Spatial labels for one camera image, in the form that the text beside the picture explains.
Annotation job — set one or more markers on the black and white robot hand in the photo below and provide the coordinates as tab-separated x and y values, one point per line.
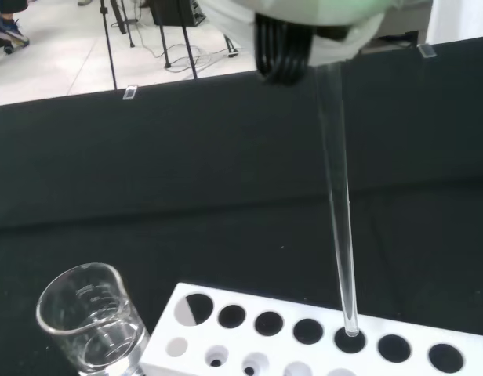
304	15

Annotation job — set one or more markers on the white test tube rack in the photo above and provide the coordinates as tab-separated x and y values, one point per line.
382	313

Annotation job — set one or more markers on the black tripod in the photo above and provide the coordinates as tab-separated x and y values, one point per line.
109	47
186	47

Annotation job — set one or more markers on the clear tape piece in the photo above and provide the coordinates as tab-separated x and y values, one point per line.
130	92
426	51

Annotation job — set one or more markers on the black box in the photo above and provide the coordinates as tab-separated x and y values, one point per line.
175	11

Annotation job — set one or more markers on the black bench cloth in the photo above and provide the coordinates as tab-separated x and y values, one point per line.
186	176

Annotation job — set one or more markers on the person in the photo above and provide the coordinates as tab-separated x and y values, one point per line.
10	31

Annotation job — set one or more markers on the small clear glass beaker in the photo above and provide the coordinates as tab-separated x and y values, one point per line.
88	337

